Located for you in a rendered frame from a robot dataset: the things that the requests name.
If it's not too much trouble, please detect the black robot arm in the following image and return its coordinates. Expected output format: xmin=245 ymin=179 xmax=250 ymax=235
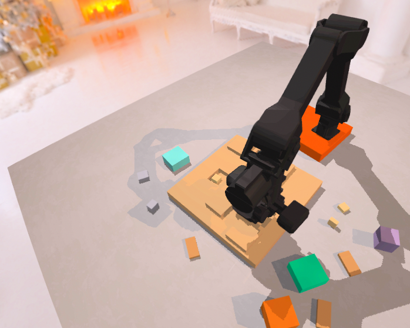
xmin=225 ymin=14 xmax=369 ymax=224

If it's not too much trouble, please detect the purple cube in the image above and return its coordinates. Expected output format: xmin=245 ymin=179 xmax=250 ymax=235
xmin=373 ymin=226 xmax=400 ymax=253

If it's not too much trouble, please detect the green square block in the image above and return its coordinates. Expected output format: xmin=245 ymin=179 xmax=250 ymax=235
xmin=287 ymin=254 xmax=329 ymax=293

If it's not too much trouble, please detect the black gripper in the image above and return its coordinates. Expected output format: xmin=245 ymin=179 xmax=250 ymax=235
xmin=226 ymin=165 xmax=310 ymax=233

